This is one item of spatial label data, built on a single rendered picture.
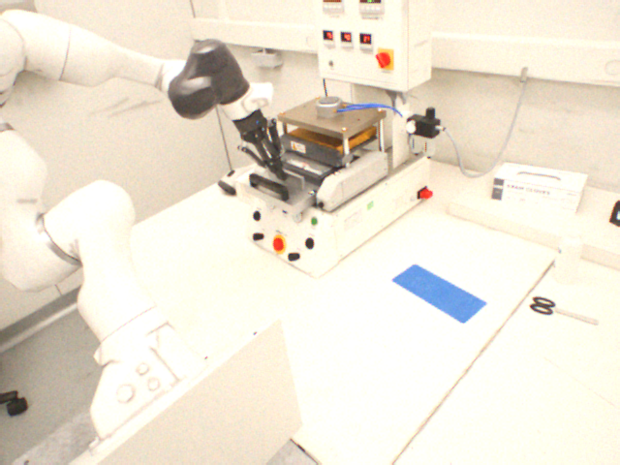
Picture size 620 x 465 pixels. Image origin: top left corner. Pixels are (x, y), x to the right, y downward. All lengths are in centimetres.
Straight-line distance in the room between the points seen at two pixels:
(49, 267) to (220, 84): 52
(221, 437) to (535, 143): 131
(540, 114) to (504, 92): 13
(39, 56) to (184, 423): 69
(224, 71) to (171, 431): 72
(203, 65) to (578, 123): 110
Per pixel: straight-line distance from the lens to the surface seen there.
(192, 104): 107
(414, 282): 127
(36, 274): 91
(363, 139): 136
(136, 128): 264
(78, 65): 102
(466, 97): 174
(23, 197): 90
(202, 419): 77
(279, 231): 138
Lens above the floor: 159
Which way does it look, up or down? 34 degrees down
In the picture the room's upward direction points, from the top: 9 degrees counter-clockwise
